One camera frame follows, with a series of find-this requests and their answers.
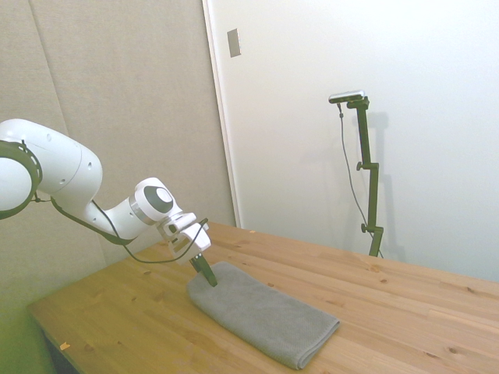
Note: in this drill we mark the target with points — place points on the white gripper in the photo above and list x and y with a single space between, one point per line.
187 243

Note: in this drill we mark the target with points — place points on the grey terry towel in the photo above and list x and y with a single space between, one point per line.
257 315

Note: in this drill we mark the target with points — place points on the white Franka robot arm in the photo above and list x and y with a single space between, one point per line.
58 163

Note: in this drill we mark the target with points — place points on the white door frame trim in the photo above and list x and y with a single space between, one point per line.
222 117

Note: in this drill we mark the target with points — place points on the dark green camera stand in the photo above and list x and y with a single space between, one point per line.
372 187

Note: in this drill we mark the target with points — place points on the grey exterior camera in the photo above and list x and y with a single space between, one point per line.
347 96

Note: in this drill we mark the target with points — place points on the grey wall switch plate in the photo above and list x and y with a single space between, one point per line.
234 43

